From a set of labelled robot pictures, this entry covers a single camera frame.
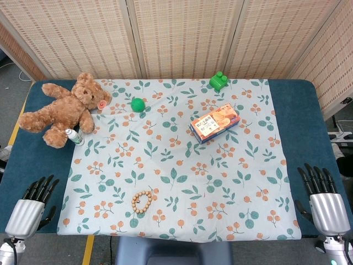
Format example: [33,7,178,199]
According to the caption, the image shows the wooden bead bracelet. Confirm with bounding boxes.
[131,190,153,215]

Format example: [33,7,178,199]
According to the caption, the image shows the orange blue biscuit box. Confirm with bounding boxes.
[189,103,241,145]

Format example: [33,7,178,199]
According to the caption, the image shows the brown teddy bear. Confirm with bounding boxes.
[18,72,113,149]

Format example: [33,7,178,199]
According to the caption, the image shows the dark blue padded table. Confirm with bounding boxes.
[0,79,353,240]

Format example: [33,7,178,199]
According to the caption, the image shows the floral leaf print tablecloth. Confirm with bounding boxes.
[56,78,302,242]

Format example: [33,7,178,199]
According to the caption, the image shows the green toy building block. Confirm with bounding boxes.
[208,71,230,92]

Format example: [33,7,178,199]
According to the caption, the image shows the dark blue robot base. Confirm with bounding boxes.
[114,236,234,265]

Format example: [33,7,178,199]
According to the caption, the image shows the green ball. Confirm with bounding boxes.
[130,97,146,113]

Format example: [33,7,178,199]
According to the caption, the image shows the woven bamboo folding screen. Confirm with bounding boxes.
[0,0,353,121]

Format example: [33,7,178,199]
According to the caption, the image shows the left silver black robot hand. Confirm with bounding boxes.
[4,174,60,240]

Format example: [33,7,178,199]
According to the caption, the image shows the small white bottle green label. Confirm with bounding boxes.
[65,128,85,146]

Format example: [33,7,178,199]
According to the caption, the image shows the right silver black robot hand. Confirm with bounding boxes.
[294,163,351,237]

